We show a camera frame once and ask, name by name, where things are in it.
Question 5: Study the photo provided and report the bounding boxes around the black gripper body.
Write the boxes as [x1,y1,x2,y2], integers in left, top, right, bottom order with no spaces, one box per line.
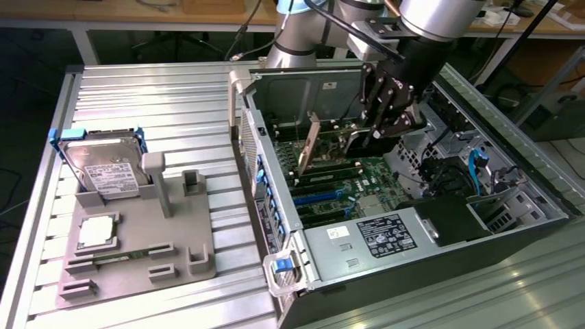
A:
[383,38,453,114]

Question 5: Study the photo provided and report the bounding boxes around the green graphics card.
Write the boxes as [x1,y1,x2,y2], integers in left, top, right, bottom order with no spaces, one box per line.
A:
[296,111,397,179]

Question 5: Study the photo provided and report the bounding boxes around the metal disk bay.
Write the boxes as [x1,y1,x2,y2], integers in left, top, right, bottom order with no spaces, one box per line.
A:
[383,78,459,172]

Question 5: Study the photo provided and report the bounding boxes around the green motherboard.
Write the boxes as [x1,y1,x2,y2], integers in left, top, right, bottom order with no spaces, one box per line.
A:
[269,118,412,229]

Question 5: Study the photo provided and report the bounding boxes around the black RAM stick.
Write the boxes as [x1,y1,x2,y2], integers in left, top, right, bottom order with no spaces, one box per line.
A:
[292,163,363,186]

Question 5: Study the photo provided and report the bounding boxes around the silver chipset heatsink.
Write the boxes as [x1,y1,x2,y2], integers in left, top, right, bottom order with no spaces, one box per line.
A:
[357,197,385,216]

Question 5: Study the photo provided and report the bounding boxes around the black desk device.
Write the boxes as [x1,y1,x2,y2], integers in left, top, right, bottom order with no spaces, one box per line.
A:
[503,0,534,17]

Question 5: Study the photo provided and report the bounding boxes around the black tripod pole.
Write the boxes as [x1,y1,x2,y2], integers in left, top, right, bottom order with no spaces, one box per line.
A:
[473,0,561,86]

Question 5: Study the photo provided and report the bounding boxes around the grey floor cabinet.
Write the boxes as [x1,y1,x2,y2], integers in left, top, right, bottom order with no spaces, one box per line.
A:
[520,92,585,142]

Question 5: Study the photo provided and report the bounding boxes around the grey power supply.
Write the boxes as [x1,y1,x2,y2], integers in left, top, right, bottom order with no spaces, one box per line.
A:
[303,212,443,282]

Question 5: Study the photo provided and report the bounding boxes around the black chair base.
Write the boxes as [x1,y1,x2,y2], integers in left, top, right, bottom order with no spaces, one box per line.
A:
[132,30,225,62]

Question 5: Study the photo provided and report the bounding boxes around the blue case latch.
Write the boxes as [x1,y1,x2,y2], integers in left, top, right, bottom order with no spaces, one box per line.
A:
[269,258,293,275]

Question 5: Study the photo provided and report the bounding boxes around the black open PC case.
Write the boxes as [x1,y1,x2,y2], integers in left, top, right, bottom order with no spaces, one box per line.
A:
[227,63,585,329]

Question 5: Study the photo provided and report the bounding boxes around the silver hard disk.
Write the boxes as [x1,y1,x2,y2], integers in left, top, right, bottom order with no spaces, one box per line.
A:
[61,136,141,202]

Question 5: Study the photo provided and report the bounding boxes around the grey parts rack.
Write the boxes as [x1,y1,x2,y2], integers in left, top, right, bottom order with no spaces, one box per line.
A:
[53,150,219,311]

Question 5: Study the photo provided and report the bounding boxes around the blue disk caddy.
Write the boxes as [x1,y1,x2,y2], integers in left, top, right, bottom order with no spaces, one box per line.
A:
[47,127,147,193]

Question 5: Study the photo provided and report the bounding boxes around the green RAM stick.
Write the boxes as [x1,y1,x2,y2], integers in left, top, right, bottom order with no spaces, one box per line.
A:
[93,249,152,267]

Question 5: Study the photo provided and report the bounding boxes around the silver CPU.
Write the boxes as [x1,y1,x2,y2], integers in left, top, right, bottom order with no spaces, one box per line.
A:
[76,217,117,249]

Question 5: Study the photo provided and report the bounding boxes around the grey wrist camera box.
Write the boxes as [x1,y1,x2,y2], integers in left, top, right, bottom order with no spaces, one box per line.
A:
[347,16,407,61]

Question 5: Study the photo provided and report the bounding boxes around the blue disk wire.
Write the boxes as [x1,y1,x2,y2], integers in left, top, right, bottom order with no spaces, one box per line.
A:
[467,145,491,199]

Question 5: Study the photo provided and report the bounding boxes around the black camera cable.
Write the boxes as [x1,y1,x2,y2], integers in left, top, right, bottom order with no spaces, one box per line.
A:
[304,0,407,63]

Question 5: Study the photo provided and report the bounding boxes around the grey case corner handle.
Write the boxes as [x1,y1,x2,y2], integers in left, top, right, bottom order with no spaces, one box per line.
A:
[263,249,307,298]
[227,70,255,95]

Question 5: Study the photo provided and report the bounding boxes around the dangling cable with plug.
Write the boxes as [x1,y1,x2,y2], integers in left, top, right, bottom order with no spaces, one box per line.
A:
[229,0,264,63]

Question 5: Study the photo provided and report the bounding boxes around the wooden desk white frame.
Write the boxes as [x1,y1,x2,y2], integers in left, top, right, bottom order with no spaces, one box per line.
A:
[0,0,585,66]

